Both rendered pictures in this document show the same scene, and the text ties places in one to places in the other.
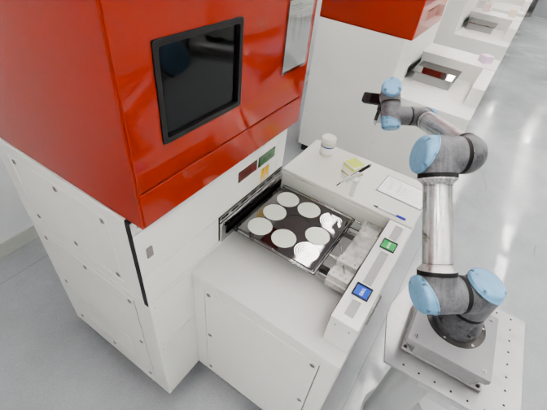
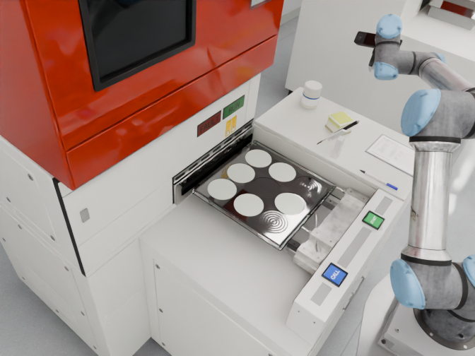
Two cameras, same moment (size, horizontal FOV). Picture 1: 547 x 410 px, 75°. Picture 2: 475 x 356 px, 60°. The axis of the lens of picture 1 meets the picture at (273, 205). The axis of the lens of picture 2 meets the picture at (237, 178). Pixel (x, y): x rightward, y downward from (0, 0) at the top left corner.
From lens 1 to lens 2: 9 cm
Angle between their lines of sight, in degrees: 4
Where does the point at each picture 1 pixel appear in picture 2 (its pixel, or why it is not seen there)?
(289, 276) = (252, 251)
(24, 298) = not seen: outside the picture
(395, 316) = (374, 305)
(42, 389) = not seen: outside the picture
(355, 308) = (324, 294)
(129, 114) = (48, 54)
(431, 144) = (427, 101)
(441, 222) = (434, 198)
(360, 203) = (343, 167)
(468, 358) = not seen: outside the picture
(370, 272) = (348, 252)
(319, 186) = (296, 144)
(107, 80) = (18, 14)
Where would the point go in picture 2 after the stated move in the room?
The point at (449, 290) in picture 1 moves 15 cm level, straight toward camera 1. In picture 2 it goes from (438, 280) to (404, 318)
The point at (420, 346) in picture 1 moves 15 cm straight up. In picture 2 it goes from (400, 344) to (423, 317)
